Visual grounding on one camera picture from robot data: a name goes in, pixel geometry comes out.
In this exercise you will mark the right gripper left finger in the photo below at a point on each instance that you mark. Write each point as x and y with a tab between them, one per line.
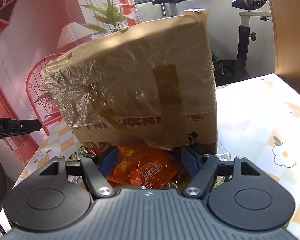
60	192

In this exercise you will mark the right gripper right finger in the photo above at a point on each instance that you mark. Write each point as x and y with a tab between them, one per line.
237	192

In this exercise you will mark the orange corn snack bag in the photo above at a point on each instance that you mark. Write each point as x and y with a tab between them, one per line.
140	165

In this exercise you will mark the floral checkered tablecloth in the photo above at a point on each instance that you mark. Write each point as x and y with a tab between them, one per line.
258	119

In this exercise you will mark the printed room backdrop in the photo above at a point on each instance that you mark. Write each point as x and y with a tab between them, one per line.
29	31

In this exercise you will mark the exercise bike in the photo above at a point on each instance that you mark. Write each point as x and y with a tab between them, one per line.
240	34

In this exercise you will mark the plastic-covered cardboard box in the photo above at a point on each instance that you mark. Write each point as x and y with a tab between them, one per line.
152	83

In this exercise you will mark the wooden headboard panel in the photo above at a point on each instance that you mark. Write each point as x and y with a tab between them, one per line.
286	25

